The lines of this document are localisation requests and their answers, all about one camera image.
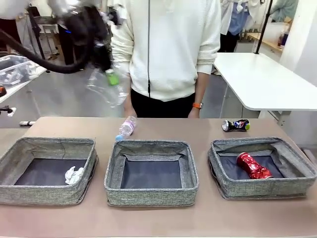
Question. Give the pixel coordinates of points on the crushed red can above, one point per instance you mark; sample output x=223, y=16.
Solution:
x=252, y=166

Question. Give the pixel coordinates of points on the person's right hand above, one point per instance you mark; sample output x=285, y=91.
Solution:
x=129, y=107

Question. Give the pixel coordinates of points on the person in teal top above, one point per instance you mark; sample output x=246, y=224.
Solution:
x=284, y=10

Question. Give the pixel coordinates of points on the translucent storage box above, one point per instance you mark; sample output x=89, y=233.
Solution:
x=272, y=32

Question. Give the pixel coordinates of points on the person's left forearm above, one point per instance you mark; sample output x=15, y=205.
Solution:
x=201, y=86

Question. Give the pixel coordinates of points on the large white table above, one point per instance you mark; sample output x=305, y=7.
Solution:
x=262, y=79

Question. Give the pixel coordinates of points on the orange black tool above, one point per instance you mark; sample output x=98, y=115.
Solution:
x=2, y=91

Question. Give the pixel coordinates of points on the white paper ball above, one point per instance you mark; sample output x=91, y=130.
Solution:
x=73, y=177

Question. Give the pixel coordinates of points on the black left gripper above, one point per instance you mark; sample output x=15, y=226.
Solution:
x=89, y=27

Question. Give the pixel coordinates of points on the black stand pole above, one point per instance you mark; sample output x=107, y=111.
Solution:
x=38, y=37
x=263, y=29

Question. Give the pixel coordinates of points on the person blue shirt white jacket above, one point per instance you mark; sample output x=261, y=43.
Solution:
x=237, y=22

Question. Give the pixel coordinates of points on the grey fabric basket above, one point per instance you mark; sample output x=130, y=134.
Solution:
x=37, y=193
x=260, y=188
x=148, y=196

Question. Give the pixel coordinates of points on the clear plastic storage bin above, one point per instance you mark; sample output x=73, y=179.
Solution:
x=15, y=70

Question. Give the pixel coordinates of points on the wooden top desk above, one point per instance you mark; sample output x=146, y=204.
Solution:
x=255, y=37

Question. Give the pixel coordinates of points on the clear plastic bottle blue cap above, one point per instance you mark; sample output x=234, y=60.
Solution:
x=126, y=127

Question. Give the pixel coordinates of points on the crushed dark blue can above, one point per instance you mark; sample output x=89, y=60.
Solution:
x=237, y=124

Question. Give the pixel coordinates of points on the person's left hand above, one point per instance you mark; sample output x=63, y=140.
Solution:
x=194, y=113

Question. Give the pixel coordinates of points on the person in white sweater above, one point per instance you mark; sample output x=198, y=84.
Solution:
x=173, y=49

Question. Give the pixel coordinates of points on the clear plastic cup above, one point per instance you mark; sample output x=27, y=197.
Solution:
x=109, y=96

